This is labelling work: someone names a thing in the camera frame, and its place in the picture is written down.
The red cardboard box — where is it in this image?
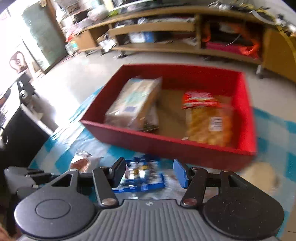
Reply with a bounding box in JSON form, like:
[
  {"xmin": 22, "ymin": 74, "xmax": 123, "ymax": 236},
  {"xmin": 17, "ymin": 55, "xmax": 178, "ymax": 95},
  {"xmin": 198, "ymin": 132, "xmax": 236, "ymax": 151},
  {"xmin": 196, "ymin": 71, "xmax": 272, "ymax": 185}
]
[{"xmin": 81, "ymin": 64, "xmax": 257, "ymax": 171}]

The blue white checkered cloth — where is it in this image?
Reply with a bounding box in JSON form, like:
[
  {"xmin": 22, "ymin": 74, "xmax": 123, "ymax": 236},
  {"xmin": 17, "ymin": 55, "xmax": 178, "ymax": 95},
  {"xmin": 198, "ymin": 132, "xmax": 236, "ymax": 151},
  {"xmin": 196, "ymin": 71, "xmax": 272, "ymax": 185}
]
[{"xmin": 28, "ymin": 85, "xmax": 296, "ymax": 239}]

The clear dark label bun pack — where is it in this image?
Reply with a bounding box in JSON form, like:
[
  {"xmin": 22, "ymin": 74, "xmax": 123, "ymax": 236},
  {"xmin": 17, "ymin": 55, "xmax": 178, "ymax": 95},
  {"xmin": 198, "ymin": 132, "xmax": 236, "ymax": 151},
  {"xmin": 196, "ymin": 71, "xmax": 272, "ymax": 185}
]
[{"xmin": 240, "ymin": 162, "xmax": 279, "ymax": 195}]

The white blue carton box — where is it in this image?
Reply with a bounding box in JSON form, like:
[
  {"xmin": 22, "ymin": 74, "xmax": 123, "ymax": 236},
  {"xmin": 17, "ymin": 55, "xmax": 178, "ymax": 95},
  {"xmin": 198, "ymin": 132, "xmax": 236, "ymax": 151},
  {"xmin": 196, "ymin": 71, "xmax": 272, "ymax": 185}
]
[{"xmin": 128, "ymin": 32, "xmax": 156, "ymax": 44}]

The white noodle snack bag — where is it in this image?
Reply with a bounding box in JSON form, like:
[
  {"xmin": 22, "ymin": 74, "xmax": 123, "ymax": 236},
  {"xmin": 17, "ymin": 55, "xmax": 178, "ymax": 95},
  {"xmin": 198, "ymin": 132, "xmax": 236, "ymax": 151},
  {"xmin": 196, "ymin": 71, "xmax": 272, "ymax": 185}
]
[{"xmin": 69, "ymin": 150, "xmax": 103, "ymax": 173}]

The red wooden chair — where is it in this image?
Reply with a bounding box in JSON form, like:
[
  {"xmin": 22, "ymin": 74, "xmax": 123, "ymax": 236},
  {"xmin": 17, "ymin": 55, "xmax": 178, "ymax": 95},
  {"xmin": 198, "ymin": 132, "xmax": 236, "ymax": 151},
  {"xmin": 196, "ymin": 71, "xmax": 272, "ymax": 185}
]
[{"xmin": 10, "ymin": 51, "xmax": 28, "ymax": 73}]

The clear bread snack pack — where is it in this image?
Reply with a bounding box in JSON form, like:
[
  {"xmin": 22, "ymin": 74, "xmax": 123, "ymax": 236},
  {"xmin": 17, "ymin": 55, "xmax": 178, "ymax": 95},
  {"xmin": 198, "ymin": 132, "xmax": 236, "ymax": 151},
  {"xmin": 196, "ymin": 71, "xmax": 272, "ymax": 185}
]
[{"xmin": 104, "ymin": 78, "xmax": 162, "ymax": 132}]

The blue sausage snack bag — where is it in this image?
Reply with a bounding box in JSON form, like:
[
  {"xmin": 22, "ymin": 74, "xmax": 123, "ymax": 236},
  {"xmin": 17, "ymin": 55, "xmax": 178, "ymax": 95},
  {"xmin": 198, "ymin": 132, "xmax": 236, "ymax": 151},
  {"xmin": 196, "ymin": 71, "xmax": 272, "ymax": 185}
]
[{"xmin": 112, "ymin": 154, "xmax": 165, "ymax": 193}]

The red chip snack bag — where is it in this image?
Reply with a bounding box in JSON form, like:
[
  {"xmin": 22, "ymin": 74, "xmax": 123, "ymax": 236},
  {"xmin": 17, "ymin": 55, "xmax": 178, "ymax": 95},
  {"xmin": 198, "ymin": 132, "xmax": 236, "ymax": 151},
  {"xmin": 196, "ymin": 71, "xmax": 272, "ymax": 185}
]
[{"xmin": 182, "ymin": 91, "xmax": 233, "ymax": 147}]

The wooden TV stand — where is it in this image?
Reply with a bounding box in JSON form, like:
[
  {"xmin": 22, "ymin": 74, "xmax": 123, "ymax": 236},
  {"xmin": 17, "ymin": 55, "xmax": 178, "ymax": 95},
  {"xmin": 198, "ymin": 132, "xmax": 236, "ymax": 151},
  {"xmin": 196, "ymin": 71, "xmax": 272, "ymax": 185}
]
[{"xmin": 73, "ymin": 2, "xmax": 295, "ymax": 81}]

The orange plastic bag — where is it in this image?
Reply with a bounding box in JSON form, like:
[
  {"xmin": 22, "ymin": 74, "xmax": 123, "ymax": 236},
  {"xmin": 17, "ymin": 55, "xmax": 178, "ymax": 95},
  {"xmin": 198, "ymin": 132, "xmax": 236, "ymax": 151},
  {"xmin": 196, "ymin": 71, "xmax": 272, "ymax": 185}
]
[{"xmin": 201, "ymin": 22, "xmax": 262, "ymax": 59}]

